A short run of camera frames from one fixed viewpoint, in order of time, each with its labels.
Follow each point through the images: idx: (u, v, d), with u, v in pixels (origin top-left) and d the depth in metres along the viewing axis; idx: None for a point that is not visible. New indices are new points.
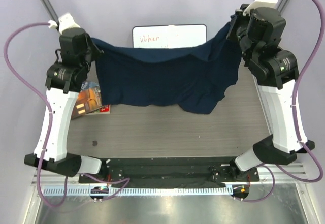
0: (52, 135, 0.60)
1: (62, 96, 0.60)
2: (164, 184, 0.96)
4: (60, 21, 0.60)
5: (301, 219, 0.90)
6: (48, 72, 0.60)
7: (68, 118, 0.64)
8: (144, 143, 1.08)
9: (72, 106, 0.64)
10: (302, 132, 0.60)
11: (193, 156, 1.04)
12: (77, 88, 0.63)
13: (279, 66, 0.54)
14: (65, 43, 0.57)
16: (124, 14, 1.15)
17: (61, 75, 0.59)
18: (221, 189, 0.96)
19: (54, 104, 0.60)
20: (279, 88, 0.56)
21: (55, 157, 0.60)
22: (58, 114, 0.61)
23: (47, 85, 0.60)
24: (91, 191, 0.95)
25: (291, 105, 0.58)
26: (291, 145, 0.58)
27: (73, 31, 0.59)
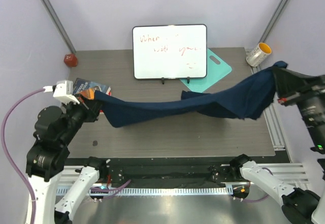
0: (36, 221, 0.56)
1: (43, 183, 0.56)
2: (164, 184, 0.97)
4: (56, 86, 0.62)
5: None
6: (26, 160, 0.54)
7: (53, 199, 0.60)
8: (144, 142, 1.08)
9: (56, 186, 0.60)
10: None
11: (193, 155, 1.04)
12: (60, 167, 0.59)
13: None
14: (39, 130, 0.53)
16: (125, 13, 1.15)
17: (39, 163, 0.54)
18: (221, 189, 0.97)
19: (36, 191, 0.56)
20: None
21: None
22: (41, 200, 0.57)
23: (28, 173, 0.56)
24: (92, 191, 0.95)
25: None
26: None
27: (50, 115, 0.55)
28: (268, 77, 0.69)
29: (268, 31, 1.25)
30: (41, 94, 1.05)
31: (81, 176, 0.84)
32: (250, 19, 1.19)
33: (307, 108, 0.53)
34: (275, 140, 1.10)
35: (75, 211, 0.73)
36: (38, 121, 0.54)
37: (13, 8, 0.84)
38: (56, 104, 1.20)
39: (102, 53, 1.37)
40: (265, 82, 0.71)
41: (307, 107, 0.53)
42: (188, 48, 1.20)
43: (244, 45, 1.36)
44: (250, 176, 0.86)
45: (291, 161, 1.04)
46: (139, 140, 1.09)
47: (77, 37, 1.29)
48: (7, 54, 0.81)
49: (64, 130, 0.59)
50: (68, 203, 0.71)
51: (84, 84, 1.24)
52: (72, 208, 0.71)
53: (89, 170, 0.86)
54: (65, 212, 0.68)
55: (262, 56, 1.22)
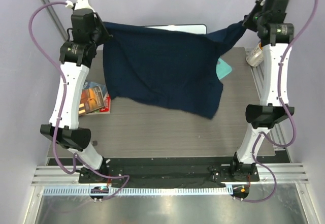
0: (66, 105, 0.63)
1: (75, 68, 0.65)
2: (164, 184, 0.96)
4: (76, 2, 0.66)
5: (300, 219, 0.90)
6: (62, 48, 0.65)
7: (80, 92, 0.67)
8: (144, 130, 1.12)
9: (83, 81, 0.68)
10: (286, 95, 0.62)
11: (195, 156, 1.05)
12: (88, 63, 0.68)
13: (276, 28, 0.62)
14: (76, 23, 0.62)
16: (125, 13, 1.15)
17: (73, 51, 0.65)
18: (221, 189, 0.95)
19: (67, 76, 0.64)
20: (271, 44, 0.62)
21: (69, 124, 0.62)
22: (72, 85, 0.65)
23: (62, 60, 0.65)
24: (91, 191, 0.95)
25: (279, 64, 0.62)
26: (270, 99, 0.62)
27: (84, 9, 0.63)
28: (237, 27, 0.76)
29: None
30: (41, 94, 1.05)
31: None
32: None
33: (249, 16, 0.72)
34: (276, 140, 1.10)
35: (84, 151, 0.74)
36: (73, 12, 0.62)
37: (12, 8, 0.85)
38: None
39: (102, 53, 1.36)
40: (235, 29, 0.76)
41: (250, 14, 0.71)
42: None
43: (244, 46, 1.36)
44: (241, 150, 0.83)
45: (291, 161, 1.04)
46: (141, 116, 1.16)
47: None
48: (8, 54, 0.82)
49: (93, 31, 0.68)
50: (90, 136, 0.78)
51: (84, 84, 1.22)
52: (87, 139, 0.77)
53: None
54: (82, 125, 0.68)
55: (262, 56, 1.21)
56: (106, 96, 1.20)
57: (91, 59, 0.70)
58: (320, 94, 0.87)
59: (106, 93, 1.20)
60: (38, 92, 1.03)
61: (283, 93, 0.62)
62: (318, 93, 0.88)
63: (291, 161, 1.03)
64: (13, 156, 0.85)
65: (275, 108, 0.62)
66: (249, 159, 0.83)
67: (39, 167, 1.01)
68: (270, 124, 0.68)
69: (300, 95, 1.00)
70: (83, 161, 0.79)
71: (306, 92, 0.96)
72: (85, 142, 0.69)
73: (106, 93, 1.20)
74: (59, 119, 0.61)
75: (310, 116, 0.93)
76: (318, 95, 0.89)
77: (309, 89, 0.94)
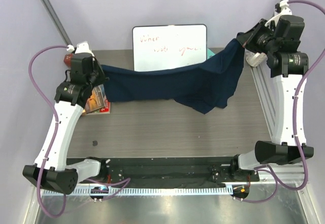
0: (54, 146, 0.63)
1: (69, 107, 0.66)
2: (164, 183, 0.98)
4: (77, 46, 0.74)
5: (300, 219, 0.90)
6: (59, 88, 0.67)
7: (71, 131, 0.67)
8: (144, 129, 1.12)
9: (76, 120, 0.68)
10: (302, 132, 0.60)
11: (198, 156, 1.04)
12: (83, 103, 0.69)
13: (288, 58, 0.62)
14: (76, 64, 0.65)
16: (125, 13, 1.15)
17: (69, 91, 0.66)
18: (221, 189, 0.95)
19: (61, 115, 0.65)
20: (284, 75, 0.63)
21: (56, 166, 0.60)
22: (64, 124, 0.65)
23: (57, 99, 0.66)
24: (92, 191, 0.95)
25: (293, 96, 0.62)
26: (285, 136, 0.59)
27: (83, 54, 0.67)
28: (235, 44, 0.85)
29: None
30: (41, 94, 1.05)
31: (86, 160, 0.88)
32: (250, 19, 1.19)
33: (258, 41, 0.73)
34: None
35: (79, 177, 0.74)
36: (73, 57, 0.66)
37: (13, 8, 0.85)
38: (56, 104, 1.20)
39: (102, 53, 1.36)
40: (232, 48, 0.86)
41: (258, 39, 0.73)
42: (188, 48, 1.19)
43: None
44: (244, 160, 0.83)
45: None
46: (141, 116, 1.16)
47: (77, 38, 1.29)
48: (8, 54, 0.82)
49: (91, 73, 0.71)
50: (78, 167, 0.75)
51: None
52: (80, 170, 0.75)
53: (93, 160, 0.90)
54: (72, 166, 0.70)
55: (262, 56, 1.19)
56: (106, 96, 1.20)
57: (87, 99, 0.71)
58: (319, 94, 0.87)
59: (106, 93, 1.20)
60: (39, 92, 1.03)
61: (299, 130, 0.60)
62: (318, 93, 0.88)
63: None
64: (13, 156, 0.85)
65: (290, 147, 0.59)
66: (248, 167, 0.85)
67: None
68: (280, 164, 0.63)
69: None
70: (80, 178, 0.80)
71: (305, 92, 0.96)
72: (71, 186, 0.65)
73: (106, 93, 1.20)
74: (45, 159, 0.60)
75: (310, 116, 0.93)
76: (317, 95, 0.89)
77: (309, 89, 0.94)
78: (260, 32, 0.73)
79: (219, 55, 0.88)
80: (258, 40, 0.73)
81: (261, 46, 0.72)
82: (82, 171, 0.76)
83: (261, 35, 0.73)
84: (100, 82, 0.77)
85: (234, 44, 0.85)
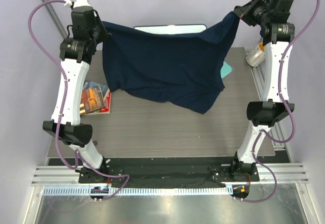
0: (67, 101, 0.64)
1: (76, 65, 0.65)
2: (164, 183, 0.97)
4: (74, 0, 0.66)
5: (301, 219, 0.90)
6: (62, 44, 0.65)
7: (81, 89, 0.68)
8: (144, 129, 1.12)
9: (84, 77, 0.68)
10: (286, 91, 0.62)
11: (197, 156, 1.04)
12: (88, 60, 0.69)
13: (277, 27, 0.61)
14: (76, 19, 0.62)
16: (125, 13, 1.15)
17: (74, 47, 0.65)
18: (221, 189, 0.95)
19: (68, 73, 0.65)
20: (273, 42, 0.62)
21: (71, 120, 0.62)
22: (72, 82, 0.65)
23: (62, 56, 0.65)
24: (92, 191, 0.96)
25: (280, 61, 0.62)
26: (271, 94, 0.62)
27: (83, 7, 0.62)
28: (232, 18, 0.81)
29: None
30: (41, 94, 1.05)
31: None
32: None
33: (254, 14, 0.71)
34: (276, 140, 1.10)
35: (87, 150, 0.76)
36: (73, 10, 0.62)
37: (12, 8, 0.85)
38: None
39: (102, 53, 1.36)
40: (228, 21, 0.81)
41: (254, 12, 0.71)
42: None
43: (244, 46, 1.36)
44: (242, 149, 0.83)
45: (291, 161, 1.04)
46: (142, 116, 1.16)
47: None
48: (8, 54, 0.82)
49: (93, 29, 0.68)
50: None
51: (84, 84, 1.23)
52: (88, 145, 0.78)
53: None
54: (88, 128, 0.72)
55: (262, 56, 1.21)
56: (106, 96, 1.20)
57: (92, 56, 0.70)
58: (320, 94, 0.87)
59: (106, 93, 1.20)
60: (38, 92, 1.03)
61: (283, 90, 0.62)
62: (319, 94, 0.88)
63: (292, 162, 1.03)
64: (13, 156, 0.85)
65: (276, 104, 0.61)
66: (249, 160, 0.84)
67: (39, 167, 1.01)
68: (270, 122, 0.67)
69: (300, 95, 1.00)
70: (83, 159, 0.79)
71: (305, 92, 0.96)
72: (87, 137, 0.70)
73: (106, 93, 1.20)
74: (61, 115, 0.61)
75: (310, 116, 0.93)
76: (317, 96, 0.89)
77: (309, 89, 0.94)
78: (257, 4, 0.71)
79: (215, 27, 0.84)
80: (254, 12, 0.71)
81: (257, 19, 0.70)
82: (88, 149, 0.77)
83: (257, 8, 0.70)
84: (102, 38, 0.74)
85: (231, 18, 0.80)
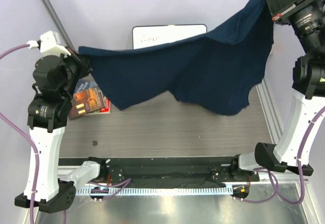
0: (40, 176, 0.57)
1: (46, 135, 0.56)
2: (163, 184, 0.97)
4: (41, 39, 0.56)
5: (301, 219, 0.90)
6: (29, 110, 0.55)
7: (57, 154, 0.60)
8: (144, 129, 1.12)
9: (59, 141, 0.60)
10: (306, 155, 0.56)
11: (198, 155, 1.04)
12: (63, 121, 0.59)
13: (321, 75, 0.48)
14: (41, 80, 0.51)
16: (125, 13, 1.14)
17: (42, 114, 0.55)
18: (221, 189, 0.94)
19: (39, 144, 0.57)
20: (306, 96, 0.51)
21: (46, 197, 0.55)
22: (44, 154, 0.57)
23: (30, 124, 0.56)
24: (92, 191, 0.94)
25: (310, 121, 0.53)
26: (287, 157, 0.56)
27: (47, 63, 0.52)
28: (258, 1, 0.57)
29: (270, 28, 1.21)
30: None
31: (84, 165, 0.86)
32: None
33: (297, 23, 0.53)
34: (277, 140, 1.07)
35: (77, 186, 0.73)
36: (36, 70, 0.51)
37: (12, 8, 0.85)
38: None
39: None
40: (254, 6, 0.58)
41: (298, 21, 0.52)
42: None
43: None
44: (244, 159, 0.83)
45: None
46: (141, 116, 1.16)
47: (77, 39, 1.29)
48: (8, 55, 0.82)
49: (65, 81, 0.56)
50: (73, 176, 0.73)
51: (84, 84, 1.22)
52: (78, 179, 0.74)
53: (91, 162, 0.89)
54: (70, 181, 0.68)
55: None
56: None
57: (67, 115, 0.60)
58: None
59: None
60: None
61: (304, 153, 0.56)
62: None
63: None
64: (12, 156, 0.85)
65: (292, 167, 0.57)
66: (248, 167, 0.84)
67: None
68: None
69: None
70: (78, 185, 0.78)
71: None
72: (68, 200, 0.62)
73: None
74: (33, 192, 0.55)
75: None
76: None
77: None
78: (306, 7, 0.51)
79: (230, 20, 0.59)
80: (298, 20, 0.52)
81: (300, 33, 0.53)
82: (80, 179, 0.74)
83: (308, 14, 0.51)
84: (83, 75, 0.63)
85: (259, 0, 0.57)
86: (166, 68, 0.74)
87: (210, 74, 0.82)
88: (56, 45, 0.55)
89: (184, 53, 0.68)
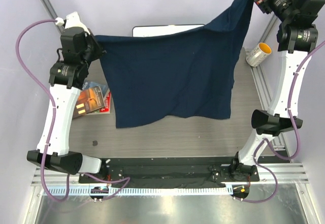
0: (55, 130, 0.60)
1: (65, 91, 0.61)
2: (164, 183, 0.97)
4: (67, 19, 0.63)
5: (301, 219, 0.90)
6: (52, 70, 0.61)
7: (70, 115, 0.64)
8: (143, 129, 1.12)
9: (74, 103, 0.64)
10: (295, 106, 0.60)
11: (199, 156, 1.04)
12: (80, 84, 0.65)
13: (297, 33, 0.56)
14: (66, 42, 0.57)
16: (125, 13, 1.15)
17: (64, 73, 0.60)
18: (221, 189, 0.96)
19: (58, 99, 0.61)
20: (289, 51, 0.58)
21: (59, 151, 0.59)
22: (61, 109, 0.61)
23: (51, 82, 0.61)
24: (92, 191, 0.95)
25: (294, 73, 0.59)
26: (279, 108, 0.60)
27: (74, 30, 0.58)
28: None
29: (270, 27, 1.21)
30: (40, 94, 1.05)
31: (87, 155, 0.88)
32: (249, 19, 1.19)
33: (274, 3, 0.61)
34: (276, 140, 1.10)
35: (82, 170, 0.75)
36: (62, 33, 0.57)
37: (12, 8, 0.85)
38: None
39: None
40: (241, 2, 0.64)
41: (275, 1, 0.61)
42: None
43: (244, 45, 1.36)
44: (242, 152, 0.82)
45: None
46: None
47: None
48: (8, 54, 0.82)
49: (85, 50, 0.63)
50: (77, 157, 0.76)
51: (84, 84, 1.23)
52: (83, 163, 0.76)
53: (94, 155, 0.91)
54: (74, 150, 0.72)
55: (262, 56, 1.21)
56: (106, 96, 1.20)
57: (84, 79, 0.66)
58: (319, 94, 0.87)
59: (106, 93, 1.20)
60: (38, 92, 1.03)
61: (293, 104, 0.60)
62: (318, 93, 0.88)
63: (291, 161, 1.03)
64: (12, 156, 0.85)
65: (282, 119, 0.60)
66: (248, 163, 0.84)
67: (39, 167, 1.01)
68: (274, 132, 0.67)
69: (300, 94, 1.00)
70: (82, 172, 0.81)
71: (304, 92, 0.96)
72: (75, 166, 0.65)
73: (106, 93, 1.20)
74: (47, 145, 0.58)
75: (310, 116, 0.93)
76: (317, 97, 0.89)
77: (309, 89, 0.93)
78: None
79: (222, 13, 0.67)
80: (275, 1, 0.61)
81: (278, 10, 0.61)
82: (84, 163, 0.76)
83: None
84: (97, 55, 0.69)
85: None
86: (163, 60, 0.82)
87: (203, 68, 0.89)
88: (79, 23, 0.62)
89: (181, 44, 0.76)
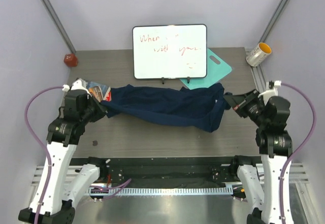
0: (49, 188, 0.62)
1: (62, 149, 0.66)
2: (164, 183, 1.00)
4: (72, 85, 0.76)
5: (301, 219, 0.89)
6: (50, 127, 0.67)
7: (65, 170, 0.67)
8: (143, 129, 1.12)
9: (68, 161, 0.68)
10: (289, 214, 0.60)
11: (201, 155, 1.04)
12: (75, 140, 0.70)
13: (273, 139, 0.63)
14: (69, 102, 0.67)
16: (125, 13, 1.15)
17: (61, 130, 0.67)
18: (221, 189, 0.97)
19: (54, 157, 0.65)
20: (270, 156, 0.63)
21: (51, 210, 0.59)
22: (56, 167, 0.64)
23: (49, 139, 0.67)
24: (92, 191, 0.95)
25: (279, 178, 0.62)
26: (272, 217, 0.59)
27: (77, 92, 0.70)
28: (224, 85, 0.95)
29: (270, 28, 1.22)
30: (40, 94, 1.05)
31: (82, 171, 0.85)
32: (249, 19, 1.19)
33: (249, 110, 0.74)
34: None
35: (78, 200, 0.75)
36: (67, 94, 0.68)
37: (12, 7, 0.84)
38: (56, 104, 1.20)
39: (102, 53, 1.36)
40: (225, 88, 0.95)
41: (249, 108, 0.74)
42: (188, 48, 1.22)
43: (244, 45, 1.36)
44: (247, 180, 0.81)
45: None
46: None
47: (77, 37, 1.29)
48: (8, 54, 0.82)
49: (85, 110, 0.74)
50: (71, 192, 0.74)
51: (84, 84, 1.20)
52: (76, 196, 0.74)
53: (89, 166, 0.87)
54: (68, 199, 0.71)
55: (262, 56, 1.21)
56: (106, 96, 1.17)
57: (79, 136, 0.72)
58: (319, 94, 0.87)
59: (106, 93, 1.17)
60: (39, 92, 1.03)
61: (286, 212, 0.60)
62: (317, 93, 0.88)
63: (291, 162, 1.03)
64: (12, 157, 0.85)
65: None
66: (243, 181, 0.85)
67: (39, 167, 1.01)
68: None
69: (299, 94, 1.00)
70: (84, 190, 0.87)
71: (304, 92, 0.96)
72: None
73: (106, 93, 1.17)
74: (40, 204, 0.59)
75: (310, 115, 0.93)
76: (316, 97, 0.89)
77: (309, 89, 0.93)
78: (252, 102, 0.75)
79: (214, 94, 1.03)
80: (249, 109, 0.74)
81: (253, 117, 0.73)
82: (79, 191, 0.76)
83: (254, 105, 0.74)
84: (101, 114, 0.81)
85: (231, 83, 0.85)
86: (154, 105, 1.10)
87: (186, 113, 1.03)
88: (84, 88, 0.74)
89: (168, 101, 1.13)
